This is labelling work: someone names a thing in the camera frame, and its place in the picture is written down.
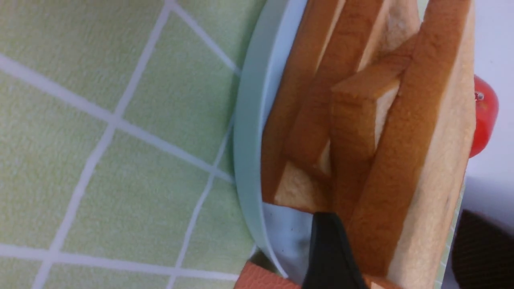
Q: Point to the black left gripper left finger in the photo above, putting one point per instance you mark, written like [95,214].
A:
[331,263]

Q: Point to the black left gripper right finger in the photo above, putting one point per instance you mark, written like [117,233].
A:
[483,253]

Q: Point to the toast slice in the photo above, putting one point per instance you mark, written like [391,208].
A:
[282,182]
[399,227]
[358,110]
[365,30]

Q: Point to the blue bread plate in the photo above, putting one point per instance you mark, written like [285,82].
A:
[281,233]

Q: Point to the salmon red cube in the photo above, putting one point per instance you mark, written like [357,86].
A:
[254,277]

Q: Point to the toast slice bottom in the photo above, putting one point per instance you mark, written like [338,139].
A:
[282,182]

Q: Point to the red mango fruit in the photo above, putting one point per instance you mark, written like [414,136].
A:
[486,110]

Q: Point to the green checkered tablecloth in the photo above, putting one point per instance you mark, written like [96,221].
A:
[116,143]

